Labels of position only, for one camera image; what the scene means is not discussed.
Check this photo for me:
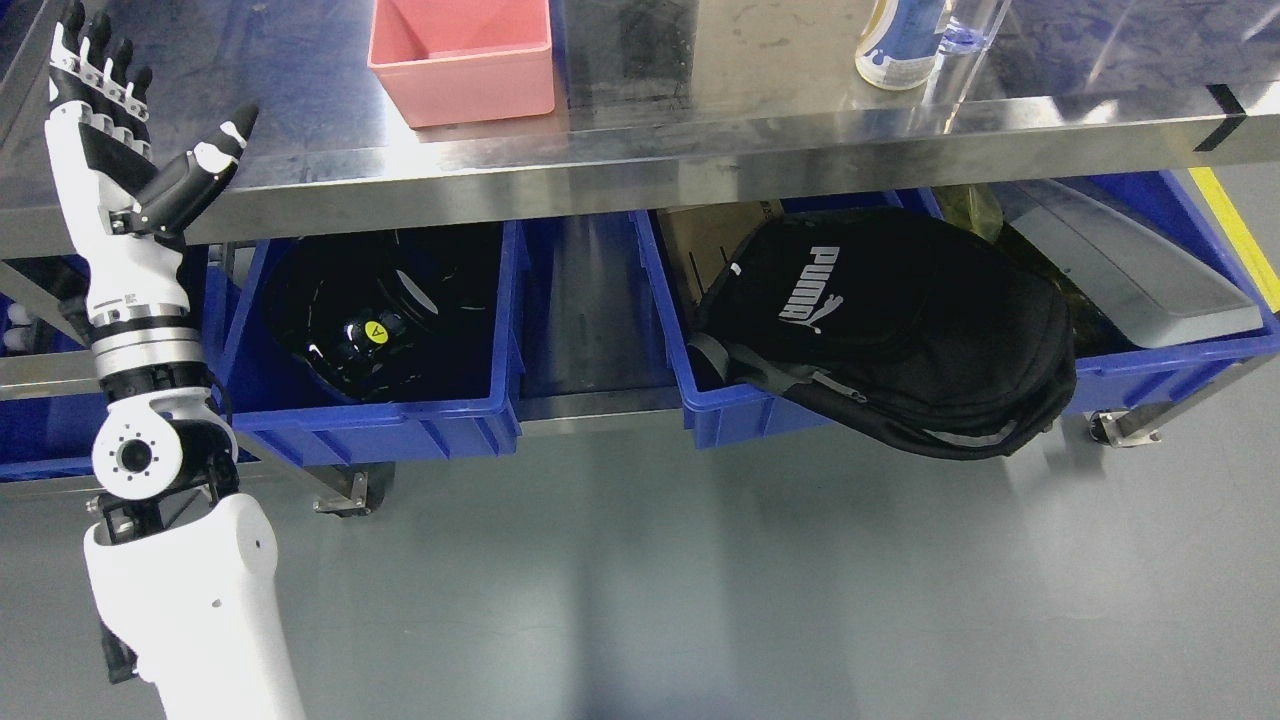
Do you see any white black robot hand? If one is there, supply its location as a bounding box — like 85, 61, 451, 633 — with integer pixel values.
44, 1, 259, 327

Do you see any pink storage box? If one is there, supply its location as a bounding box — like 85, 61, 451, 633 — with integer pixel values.
367, 1, 556, 129

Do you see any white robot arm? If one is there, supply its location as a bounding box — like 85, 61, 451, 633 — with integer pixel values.
83, 314, 306, 719

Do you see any far left blue bin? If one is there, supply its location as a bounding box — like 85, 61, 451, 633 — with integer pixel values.
1, 264, 241, 482

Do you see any black helmet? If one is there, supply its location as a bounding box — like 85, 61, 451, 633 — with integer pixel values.
261, 223, 503, 404

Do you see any blue bin with helmet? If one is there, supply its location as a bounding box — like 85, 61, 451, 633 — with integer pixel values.
218, 222, 530, 466

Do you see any cardboard piece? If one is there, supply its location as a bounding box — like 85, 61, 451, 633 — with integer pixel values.
655, 200, 785, 305

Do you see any blue bin with backpack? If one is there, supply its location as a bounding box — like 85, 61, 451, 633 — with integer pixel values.
628, 170, 1277, 448

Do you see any white blue bottle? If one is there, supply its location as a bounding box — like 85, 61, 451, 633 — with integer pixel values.
855, 1, 948, 91

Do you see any black Puma backpack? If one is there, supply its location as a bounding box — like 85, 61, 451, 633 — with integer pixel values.
686, 206, 1076, 461

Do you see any clear plastic bottle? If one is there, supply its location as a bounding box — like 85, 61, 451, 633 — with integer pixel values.
923, 1, 1012, 105

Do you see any grey plastic cover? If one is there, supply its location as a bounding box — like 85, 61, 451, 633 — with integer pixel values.
992, 179, 1265, 348

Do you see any steel shelf frame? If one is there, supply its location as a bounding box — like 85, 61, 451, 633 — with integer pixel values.
0, 0, 1280, 518

